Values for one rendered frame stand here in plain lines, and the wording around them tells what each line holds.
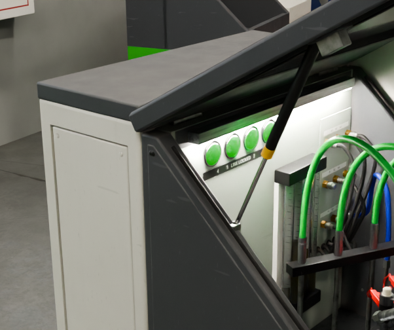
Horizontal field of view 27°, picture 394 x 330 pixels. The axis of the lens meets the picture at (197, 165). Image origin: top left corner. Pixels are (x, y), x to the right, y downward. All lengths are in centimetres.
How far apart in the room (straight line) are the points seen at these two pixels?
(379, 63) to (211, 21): 331
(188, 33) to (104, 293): 374
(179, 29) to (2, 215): 160
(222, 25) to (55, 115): 361
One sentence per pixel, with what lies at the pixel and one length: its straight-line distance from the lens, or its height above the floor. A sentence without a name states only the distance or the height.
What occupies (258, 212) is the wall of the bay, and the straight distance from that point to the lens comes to 172.
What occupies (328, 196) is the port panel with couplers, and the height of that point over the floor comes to 116.
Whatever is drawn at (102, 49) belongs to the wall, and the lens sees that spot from 694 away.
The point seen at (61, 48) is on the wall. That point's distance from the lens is 655.
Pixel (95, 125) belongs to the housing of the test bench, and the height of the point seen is 144.
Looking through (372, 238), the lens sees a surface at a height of 113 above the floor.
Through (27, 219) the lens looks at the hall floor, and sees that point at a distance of 486.
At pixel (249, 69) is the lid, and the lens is 123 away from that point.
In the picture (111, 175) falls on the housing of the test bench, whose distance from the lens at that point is 153.
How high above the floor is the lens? 188
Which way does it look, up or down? 20 degrees down
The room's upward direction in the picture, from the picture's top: 1 degrees counter-clockwise
